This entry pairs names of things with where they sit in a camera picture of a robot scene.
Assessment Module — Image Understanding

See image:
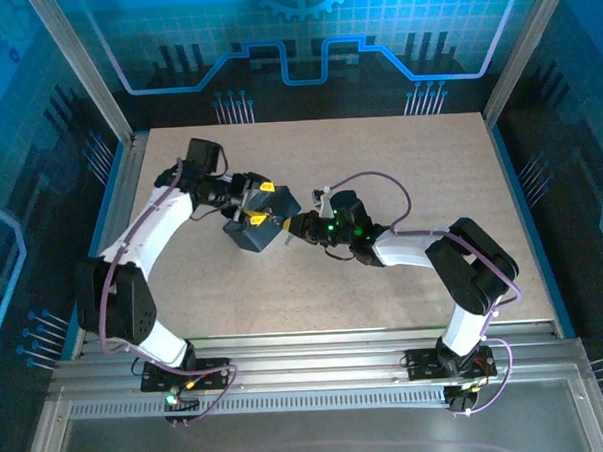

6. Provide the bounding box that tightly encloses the aluminium frame post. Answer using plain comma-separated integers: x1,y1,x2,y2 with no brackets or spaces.
26,0,138,150
477,0,579,129

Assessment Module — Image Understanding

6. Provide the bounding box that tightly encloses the blue table edge strip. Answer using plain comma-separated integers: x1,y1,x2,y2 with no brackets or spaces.
52,140,138,361

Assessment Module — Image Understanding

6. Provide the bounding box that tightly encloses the slotted grey cable duct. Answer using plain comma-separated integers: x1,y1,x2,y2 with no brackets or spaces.
68,384,453,423

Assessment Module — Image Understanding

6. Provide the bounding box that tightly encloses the dark blue lock box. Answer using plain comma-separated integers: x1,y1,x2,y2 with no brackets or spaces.
220,182,306,255

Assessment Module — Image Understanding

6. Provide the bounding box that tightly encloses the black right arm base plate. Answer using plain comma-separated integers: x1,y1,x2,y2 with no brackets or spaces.
404,344,497,383

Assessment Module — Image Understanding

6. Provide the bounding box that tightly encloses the aluminium mounting rail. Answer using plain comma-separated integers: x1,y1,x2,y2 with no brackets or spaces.
48,317,589,399

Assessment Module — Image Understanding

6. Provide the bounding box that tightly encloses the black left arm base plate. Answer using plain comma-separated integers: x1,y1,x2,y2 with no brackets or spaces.
138,356,233,394

